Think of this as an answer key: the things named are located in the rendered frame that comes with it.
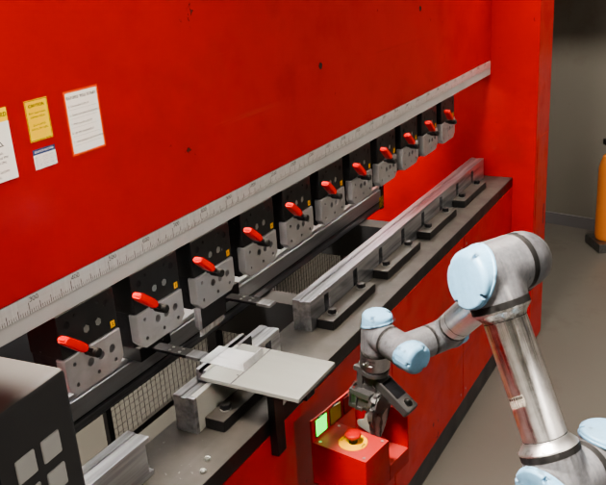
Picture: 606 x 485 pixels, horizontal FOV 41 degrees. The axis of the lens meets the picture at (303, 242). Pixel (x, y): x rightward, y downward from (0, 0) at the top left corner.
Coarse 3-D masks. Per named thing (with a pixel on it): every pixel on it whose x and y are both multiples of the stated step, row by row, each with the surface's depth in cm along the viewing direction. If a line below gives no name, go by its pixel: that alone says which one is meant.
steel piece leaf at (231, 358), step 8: (224, 352) 198; (232, 352) 197; (240, 352) 197; (248, 352) 197; (256, 352) 192; (216, 360) 194; (224, 360) 194; (232, 360) 194; (240, 360) 193; (248, 360) 190; (256, 360) 193; (232, 368) 190; (240, 368) 190; (248, 368) 190
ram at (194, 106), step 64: (0, 0) 124; (64, 0) 136; (128, 0) 149; (192, 0) 166; (256, 0) 186; (320, 0) 213; (384, 0) 249; (448, 0) 299; (0, 64) 126; (64, 64) 137; (128, 64) 151; (192, 64) 168; (256, 64) 190; (320, 64) 217; (384, 64) 254; (448, 64) 307; (64, 128) 139; (128, 128) 153; (192, 128) 171; (256, 128) 193; (320, 128) 222; (384, 128) 260; (0, 192) 128; (64, 192) 141; (128, 192) 155; (192, 192) 173; (256, 192) 196; (0, 256) 130; (64, 256) 142
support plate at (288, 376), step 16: (272, 352) 197; (224, 368) 191; (256, 368) 190; (272, 368) 189; (288, 368) 189; (304, 368) 188; (320, 368) 188; (224, 384) 185; (240, 384) 183; (256, 384) 183; (272, 384) 182; (288, 384) 182; (304, 384) 181; (288, 400) 177
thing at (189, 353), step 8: (168, 336) 208; (152, 344) 202; (160, 344) 204; (128, 352) 200; (136, 352) 199; (144, 352) 200; (152, 352) 202; (168, 352) 200; (176, 352) 199; (184, 352) 198; (192, 352) 198; (200, 352) 198; (208, 352) 198; (136, 360) 200
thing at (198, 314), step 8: (224, 296) 194; (216, 304) 192; (224, 304) 195; (200, 312) 186; (208, 312) 189; (216, 312) 192; (224, 312) 195; (200, 320) 187; (208, 320) 189; (216, 320) 194; (200, 328) 188; (208, 328) 191; (200, 336) 189
